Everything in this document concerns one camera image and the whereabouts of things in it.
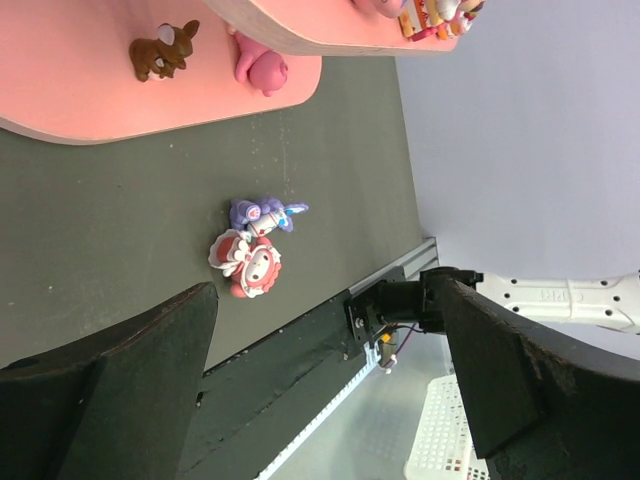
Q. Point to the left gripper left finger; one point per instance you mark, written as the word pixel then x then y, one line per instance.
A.
pixel 115 404

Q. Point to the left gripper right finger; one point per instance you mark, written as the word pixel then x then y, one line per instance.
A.
pixel 540 404

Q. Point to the red strawberry cake toy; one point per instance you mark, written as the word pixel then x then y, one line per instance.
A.
pixel 441 19

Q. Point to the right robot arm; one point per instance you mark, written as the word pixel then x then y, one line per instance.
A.
pixel 602 312

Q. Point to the pink three-tier toy shelf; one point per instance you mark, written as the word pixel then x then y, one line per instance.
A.
pixel 66 75

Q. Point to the pink figure toy on shelf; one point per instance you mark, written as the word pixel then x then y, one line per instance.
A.
pixel 262 67

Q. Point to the white perforated basket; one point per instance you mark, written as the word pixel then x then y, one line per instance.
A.
pixel 443 447

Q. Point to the pink bonnet melody toy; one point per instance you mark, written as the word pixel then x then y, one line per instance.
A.
pixel 251 266

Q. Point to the purple bunny striped shirt toy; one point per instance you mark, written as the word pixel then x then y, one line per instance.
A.
pixel 261 217

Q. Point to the small brown bear toy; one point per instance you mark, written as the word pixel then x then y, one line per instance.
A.
pixel 159 58

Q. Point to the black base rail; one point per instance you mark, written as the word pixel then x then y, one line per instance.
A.
pixel 253 406

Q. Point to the white slotted cable duct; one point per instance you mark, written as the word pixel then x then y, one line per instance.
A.
pixel 372 357

